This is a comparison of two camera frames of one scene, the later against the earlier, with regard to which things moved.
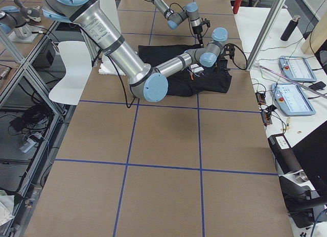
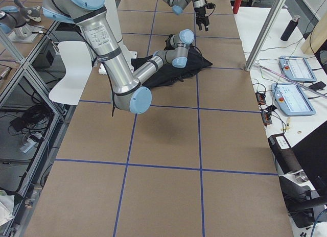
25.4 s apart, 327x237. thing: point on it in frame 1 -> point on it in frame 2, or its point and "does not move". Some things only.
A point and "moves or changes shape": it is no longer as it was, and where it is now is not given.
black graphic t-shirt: (196, 79) moves or changes shape
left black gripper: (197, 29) -> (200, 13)
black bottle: (290, 28) does not move
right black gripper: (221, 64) -> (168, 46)
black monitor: (311, 153) does not move
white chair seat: (77, 61) does not move
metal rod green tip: (293, 80) does not move
